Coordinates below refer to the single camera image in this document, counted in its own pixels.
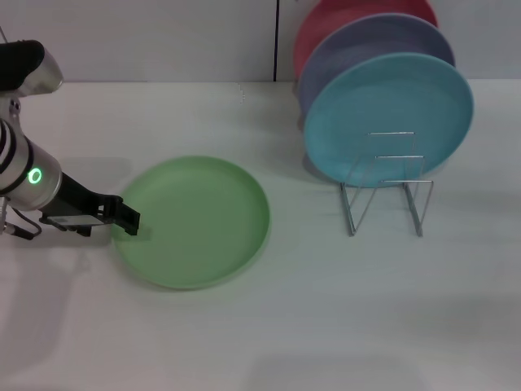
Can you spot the turquoise round plate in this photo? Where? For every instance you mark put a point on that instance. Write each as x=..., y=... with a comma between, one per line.
x=382, y=106

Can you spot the green round plate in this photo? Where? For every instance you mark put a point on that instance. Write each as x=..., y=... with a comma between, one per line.
x=199, y=224

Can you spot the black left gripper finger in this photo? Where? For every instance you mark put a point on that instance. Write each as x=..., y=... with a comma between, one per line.
x=128, y=220

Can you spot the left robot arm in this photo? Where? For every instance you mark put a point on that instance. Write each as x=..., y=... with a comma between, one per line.
x=24, y=179

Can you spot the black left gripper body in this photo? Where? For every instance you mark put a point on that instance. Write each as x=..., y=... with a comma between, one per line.
x=81, y=201

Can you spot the red round plate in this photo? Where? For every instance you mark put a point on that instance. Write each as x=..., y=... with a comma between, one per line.
x=321, y=20

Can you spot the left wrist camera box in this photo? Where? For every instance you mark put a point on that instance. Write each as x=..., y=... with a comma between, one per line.
x=69, y=221

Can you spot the purple round plate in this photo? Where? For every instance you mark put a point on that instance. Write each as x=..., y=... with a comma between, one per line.
x=358, y=45

